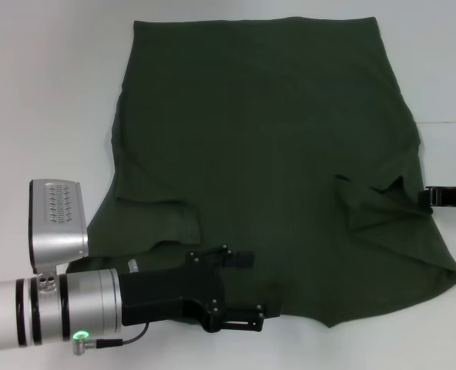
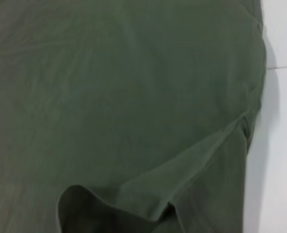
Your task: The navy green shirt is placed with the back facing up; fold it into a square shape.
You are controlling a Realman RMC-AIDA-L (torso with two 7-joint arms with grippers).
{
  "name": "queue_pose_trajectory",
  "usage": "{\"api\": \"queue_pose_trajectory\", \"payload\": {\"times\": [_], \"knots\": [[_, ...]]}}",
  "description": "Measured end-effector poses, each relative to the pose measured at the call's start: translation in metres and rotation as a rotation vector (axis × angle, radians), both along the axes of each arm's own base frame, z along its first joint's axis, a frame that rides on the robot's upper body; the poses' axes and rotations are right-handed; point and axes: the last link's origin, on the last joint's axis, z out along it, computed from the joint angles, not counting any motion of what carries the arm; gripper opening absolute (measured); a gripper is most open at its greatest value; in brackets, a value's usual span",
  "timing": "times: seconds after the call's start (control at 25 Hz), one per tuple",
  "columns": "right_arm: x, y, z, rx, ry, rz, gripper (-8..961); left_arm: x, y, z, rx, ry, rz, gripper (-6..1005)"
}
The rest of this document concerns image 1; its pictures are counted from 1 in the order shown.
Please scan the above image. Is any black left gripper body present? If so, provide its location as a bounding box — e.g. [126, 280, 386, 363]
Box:
[118, 256, 223, 332]

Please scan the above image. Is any dark green t-shirt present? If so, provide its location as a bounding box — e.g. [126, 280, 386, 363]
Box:
[65, 15, 456, 328]

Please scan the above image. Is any left gripper cable with connectors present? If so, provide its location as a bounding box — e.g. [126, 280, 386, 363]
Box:
[70, 258, 151, 356]

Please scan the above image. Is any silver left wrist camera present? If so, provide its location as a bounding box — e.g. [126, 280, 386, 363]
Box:
[28, 179, 90, 275]

